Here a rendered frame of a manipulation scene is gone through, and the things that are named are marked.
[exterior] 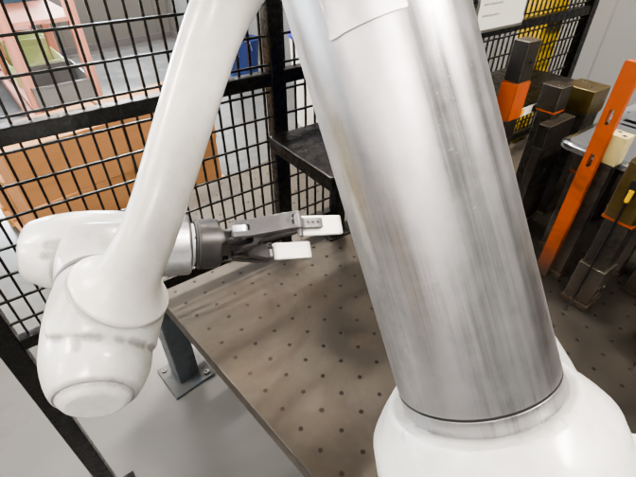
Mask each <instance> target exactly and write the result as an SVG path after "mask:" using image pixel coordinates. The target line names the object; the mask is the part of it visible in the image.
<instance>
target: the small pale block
mask: <svg viewBox="0 0 636 477"><path fill-rule="evenodd" d="M634 137H635V135H634V134H632V133H628V132H623V131H620V130H616V131H615V132H614V135H613V137H612V139H611V140H610V142H609V145H608V148H607V150H606V152H605V154H604V156H603V158H602V160H601V163H600V165H599V167H598V169H597V171H596V172H595V174H594V177H593V179H592V182H591V184H590V186H589V188H588V191H587V193H586V195H585V197H584V199H583V201H582V203H581V205H580V207H579V209H578V211H577V213H576V215H575V217H574V221H573V223H572V225H571V227H570V229H569V231H568V234H567V236H566V238H565V239H564V241H563V243H562V245H561V248H560V250H559V252H558V254H557V256H556V259H555V262H554V264H553V266H552V268H551V270H550V272H549V274H552V275H554V276H555V277H557V278H561V277H562V276H563V275H565V274H566V273H567V272H568V270H567V269H566V268H567V266H568V264H569V262H570V260H571V258H572V256H573V254H574V251H575V249H576V247H577V245H578V243H579V241H580V240H581V238H582V236H583V234H584V232H585V230H586V228H587V226H588V224H589V222H590V220H591V218H592V215H593V214H594V211H595V209H596V207H597V205H598V204H599V202H600V200H601V198H602V196H603V194H604V192H605V190H606V188H607V186H608V184H609V182H610V179H611V177H612V175H613V173H614V171H615V170H616V168H617V167H618V166H620V165H621V163H622V162H623V160H624V158H625V156H626V154H627V151H628V149H629V147H630V145H631V143H632V141H633V139H634Z"/></svg>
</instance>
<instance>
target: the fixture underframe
mask: <svg viewBox="0 0 636 477"><path fill-rule="evenodd" d="M159 339H160V341H161V344H162V347H163V349H164V351H165V354H166V357H167V359H168V364H167V365H165V366H164V367H162V368H160V369H159V370H157V373H158V374H159V376H160V377H161V378H162V380H163V381H164V383H165V384H166V385H167V387H168V389H169V390H170V391H171V393H172V394H173V395H174V396H175V397H176V399H177V400H178V399H180V398H181V397H183V396H184V395H186V394H187V393H189V392H190V391H192V390H193V389H195V388H196V387H197V386H199V385H200V384H202V383H203V382H205V381H206V380H208V379H210V378H211V377H212V376H214V375H215V372H214V371H213V370H212V369H211V368H210V366H209V365H208V364H207V363H206V362H205V360H204V359H203V358H202V357H201V356H200V354H199V353H198V352H197V351H196V350H195V348H192V345H191V342H190V341H189V340H188V338H187V337H186V336H185V334H184V333H183V332H182V331H181V330H180V329H179V328H178V327H177V326H176V325H175V324H174V322H173V321H172V320H171V319H170V318H169V316H168V315H167V314H166V313H165V315H164V318H163V322H162V325H161V329H160V333H159Z"/></svg>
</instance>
